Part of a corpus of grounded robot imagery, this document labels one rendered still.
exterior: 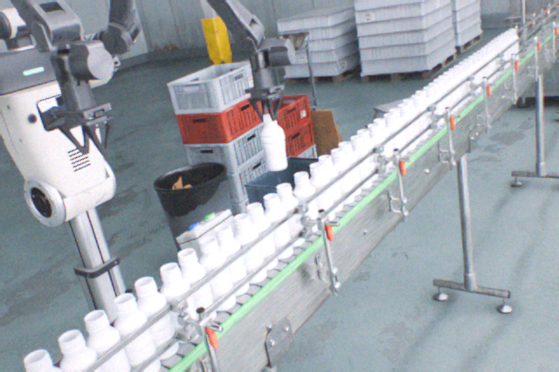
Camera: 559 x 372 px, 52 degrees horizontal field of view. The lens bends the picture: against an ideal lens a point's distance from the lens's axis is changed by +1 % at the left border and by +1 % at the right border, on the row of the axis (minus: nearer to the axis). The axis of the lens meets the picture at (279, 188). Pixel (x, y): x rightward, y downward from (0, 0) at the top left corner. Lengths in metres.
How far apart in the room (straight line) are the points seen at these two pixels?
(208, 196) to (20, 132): 1.81
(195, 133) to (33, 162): 2.44
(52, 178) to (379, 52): 6.87
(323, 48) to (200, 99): 5.01
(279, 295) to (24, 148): 0.79
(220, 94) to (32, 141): 2.32
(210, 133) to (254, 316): 2.73
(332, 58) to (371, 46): 0.73
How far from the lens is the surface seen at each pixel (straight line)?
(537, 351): 2.72
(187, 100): 3.95
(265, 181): 2.24
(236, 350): 1.29
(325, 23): 8.63
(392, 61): 8.15
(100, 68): 1.11
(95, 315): 1.09
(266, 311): 1.35
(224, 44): 11.67
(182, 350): 1.20
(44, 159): 1.65
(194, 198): 3.28
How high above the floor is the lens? 1.66
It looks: 21 degrees down
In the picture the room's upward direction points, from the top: 11 degrees counter-clockwise
